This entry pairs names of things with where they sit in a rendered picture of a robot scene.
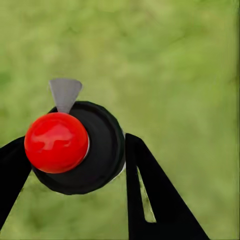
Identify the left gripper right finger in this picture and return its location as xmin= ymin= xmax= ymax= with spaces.
xmin=125 ymin=133 xmax=210 ymax=240

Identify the insectifuge atomizer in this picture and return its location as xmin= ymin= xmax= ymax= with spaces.
xmin=24 ymin=76 xmax=126 ymax=195

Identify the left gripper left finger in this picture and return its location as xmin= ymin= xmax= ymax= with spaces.
xmin=0 ymin=136 xmax=32 ymax=230

